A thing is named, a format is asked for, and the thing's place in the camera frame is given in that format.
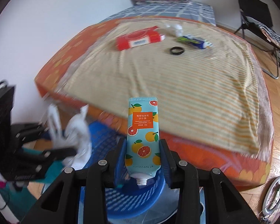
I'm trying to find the blue plastic basket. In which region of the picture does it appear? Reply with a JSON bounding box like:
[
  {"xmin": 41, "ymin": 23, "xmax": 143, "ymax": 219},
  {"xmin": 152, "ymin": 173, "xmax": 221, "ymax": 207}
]
[{"xmin": 79, "ymin": 121, "xmax": 205, "ymax": 220}]

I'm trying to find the striped cloth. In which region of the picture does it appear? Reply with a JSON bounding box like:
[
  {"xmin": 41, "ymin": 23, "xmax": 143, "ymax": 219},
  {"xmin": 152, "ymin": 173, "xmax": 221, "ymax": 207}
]
[{"xmin": 257, "ymin": 23, "xmax": 280, "ymax": 44}]

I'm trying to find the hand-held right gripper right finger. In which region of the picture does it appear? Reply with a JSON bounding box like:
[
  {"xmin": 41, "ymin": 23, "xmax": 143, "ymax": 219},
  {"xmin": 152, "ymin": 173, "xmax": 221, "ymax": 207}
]
[{"xmin": 159, "ymin": 139, "xmax": 260, "ymax": 224}]

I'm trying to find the white plastic bag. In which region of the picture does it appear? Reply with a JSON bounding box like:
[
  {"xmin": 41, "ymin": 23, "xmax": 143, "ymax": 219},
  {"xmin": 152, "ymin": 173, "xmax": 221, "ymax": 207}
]
[{"xmin": 47, "ymin": 105, "xmax": 93, "ymax": 170}]

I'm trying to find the toothpaste tube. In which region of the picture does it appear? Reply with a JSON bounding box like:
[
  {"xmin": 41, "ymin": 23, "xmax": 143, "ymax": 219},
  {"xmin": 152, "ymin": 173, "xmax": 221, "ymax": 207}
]
[{"xmin": 176, "ymin": 35, "xmax": 213, "ymax": 50}]

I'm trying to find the striped yellow blanket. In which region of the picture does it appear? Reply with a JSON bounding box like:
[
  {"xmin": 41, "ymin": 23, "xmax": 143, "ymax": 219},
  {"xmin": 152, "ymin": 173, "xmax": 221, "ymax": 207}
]
[{"xmin": 60, "ymin": 20, "xmax": 262, "ymax": 155}]

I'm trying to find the black ring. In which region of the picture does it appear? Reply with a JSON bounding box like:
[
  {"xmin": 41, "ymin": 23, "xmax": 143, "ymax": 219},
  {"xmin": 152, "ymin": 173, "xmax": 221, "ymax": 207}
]
[{"xmin": 169, "ymin": 47, "xmax": 185, "ymax": 57}]

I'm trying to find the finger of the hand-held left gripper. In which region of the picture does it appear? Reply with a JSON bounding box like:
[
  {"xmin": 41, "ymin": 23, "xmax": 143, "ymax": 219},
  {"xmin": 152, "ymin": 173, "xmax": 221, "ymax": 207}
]
[
  {"xmin": 15, "ymin": 121, "xmax": 52, "ymax": 145},
  {"xmin": 19, "ymin": 147, "xmax": 78, "ymax": 169}
]

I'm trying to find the fruit print hand cream tube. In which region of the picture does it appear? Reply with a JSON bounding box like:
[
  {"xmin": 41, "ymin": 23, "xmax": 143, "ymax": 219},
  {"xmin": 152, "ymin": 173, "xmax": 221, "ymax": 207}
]
[{"xmin": 125, "ymin": 97, "xmax": 161, "ymax": 186}]

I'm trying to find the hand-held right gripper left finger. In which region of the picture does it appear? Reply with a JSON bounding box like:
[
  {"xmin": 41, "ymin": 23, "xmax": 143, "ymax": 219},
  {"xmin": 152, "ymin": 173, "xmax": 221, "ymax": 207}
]
[{"xmin": 21, "ymin": 137, "xmax": 128, "ymax": 224}]

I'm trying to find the blue plaid sheet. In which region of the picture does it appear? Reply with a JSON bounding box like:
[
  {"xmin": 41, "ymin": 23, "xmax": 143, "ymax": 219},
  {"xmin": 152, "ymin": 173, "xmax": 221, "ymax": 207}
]
[{"xmin": 105, "ymin": 1, "xmax": 217, "ymax": 26}]

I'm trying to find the black folding chair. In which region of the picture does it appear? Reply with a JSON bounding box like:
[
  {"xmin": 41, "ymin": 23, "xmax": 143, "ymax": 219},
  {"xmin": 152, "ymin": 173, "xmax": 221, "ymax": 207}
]
[{"xmin": 234, "ymin": 0, "xmax": 280, "ymax": 79}]

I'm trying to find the white ring light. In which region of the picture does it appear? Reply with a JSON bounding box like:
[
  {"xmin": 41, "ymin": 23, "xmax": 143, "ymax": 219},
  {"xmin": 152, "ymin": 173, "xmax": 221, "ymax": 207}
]
[{"xmin": 262, "ymin": 175, "xmax": 280, "ymax": 216}]

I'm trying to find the red box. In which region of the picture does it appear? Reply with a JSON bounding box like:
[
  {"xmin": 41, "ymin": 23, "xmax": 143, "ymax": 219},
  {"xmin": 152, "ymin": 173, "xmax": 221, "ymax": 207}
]
[{"xmin": 116, "ymin": 26, "xmax": 166, "ymax": 51}]

